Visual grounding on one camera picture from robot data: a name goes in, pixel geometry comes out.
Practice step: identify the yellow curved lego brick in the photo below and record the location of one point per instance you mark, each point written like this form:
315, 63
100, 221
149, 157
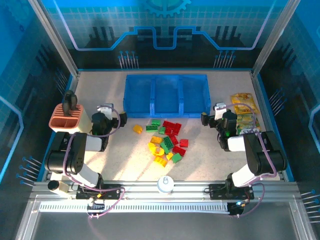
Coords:
138, 129

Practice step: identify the dark green studded lego brick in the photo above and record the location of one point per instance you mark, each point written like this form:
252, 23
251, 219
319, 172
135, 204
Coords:
152, 128

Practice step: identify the light green lego brick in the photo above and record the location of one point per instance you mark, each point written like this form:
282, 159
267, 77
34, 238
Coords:
156, 122

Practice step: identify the long red lego brick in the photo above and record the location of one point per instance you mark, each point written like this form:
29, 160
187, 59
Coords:
169, 124

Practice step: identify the small red lego brick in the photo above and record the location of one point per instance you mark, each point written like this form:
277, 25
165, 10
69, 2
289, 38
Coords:
168, 131

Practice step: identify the yellow studded lego brick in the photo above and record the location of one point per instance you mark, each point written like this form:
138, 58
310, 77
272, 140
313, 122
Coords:
160, 161

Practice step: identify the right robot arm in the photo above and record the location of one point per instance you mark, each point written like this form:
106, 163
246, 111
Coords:
262, 155

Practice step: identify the green and yellow snack bag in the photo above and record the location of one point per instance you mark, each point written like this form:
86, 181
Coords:
243, 125

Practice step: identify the black kitchen utensil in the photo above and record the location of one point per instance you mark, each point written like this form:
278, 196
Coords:
67, 102
74, 102

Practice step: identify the yellow curved four-stud lego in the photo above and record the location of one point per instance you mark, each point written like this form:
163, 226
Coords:
156, 139

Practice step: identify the yellow sloped lego brick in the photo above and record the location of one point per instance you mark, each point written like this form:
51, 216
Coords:
152, 147

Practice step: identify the terracotta and cream utensil holder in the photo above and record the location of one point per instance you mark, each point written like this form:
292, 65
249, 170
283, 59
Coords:
63, 123

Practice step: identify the small green lego brick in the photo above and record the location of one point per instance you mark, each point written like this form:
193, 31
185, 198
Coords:
162, 130

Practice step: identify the yellow arch lego brick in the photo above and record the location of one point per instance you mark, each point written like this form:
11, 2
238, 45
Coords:
159, 151

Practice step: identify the small yellow lego brick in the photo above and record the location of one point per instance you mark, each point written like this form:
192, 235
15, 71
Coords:
169, 156

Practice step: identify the white tin can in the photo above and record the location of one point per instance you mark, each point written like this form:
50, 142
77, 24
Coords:
165, 184

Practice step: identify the cream bottle with black cap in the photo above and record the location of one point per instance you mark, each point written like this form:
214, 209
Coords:
58, 187

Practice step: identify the black electronics module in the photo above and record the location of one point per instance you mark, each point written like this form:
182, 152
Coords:
96, 203
237, 208

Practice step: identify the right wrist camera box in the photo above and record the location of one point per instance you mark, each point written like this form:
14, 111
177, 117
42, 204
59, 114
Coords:
219, 107

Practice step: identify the aluminium frame rail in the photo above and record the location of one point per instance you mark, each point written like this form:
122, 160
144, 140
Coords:
140, 187

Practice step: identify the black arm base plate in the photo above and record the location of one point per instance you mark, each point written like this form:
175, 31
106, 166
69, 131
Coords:
217, 191
112, 191

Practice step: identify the aluminium frame post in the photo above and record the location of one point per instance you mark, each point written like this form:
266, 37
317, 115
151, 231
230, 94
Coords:
53, 37
276, 37

